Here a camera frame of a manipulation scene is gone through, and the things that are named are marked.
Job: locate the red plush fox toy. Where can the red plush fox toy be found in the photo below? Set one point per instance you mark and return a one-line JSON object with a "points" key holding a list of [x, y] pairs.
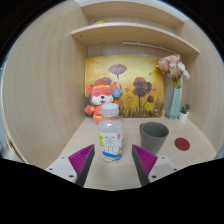
{"points": [[100, 96]]}

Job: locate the light wooden shelf unit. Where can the light wooden shelf unit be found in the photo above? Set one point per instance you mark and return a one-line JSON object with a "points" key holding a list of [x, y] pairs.
{"points": [[133, 32]]}

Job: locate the teal faceted vase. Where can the teal faceted vase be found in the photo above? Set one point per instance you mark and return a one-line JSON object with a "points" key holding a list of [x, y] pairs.
{"points": [[173, 105]]}

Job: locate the small potted green plant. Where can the small potted green plant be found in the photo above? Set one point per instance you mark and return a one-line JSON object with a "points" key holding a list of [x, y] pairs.
{"points": [[184, 112]]}

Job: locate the pink and white flower bouquet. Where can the pink and white flower bouquet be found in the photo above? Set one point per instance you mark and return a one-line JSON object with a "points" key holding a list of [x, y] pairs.
{"points": [[172, 68]]}

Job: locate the grey cup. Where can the grey cup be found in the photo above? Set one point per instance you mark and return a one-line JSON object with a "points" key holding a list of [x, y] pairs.
{"points": [[152, 138]]}

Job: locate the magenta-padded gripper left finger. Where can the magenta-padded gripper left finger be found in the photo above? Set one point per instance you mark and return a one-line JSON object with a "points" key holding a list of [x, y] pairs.
{"points": [[74, 164]]}

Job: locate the white light strip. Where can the white light strip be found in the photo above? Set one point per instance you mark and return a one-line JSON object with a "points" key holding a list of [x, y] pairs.
{"points": [[143, 46]]}

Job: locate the clear plastic drink bottle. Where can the clear plastic drink bottle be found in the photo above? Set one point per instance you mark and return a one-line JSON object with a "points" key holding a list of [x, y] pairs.
{"points": [[110, 133]]}

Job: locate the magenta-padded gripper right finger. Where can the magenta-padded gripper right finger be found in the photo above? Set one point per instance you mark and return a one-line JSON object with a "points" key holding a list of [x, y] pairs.
{"points": [[150, 164]]}

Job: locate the yellow poppy flower painting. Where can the yellow poppy flower painting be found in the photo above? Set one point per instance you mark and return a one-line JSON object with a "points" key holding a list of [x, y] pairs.
{"points": [[140, 76]]}

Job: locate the flat round red coaster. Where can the flat round red coaster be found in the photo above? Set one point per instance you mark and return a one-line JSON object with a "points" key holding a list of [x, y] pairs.
{"points": [[182, 144]]}

